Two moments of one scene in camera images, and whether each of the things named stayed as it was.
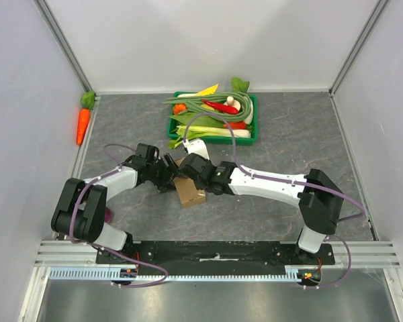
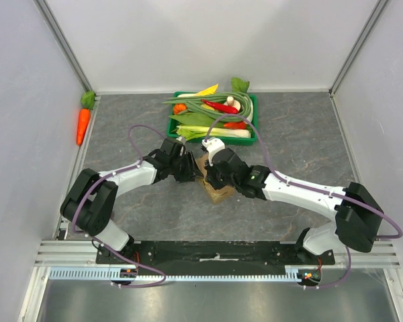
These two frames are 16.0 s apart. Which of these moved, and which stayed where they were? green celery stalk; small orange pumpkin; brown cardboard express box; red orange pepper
Moved: brown cardboard express box
Stayed: red orange pepper; small orange pumpkin; green celery stalk
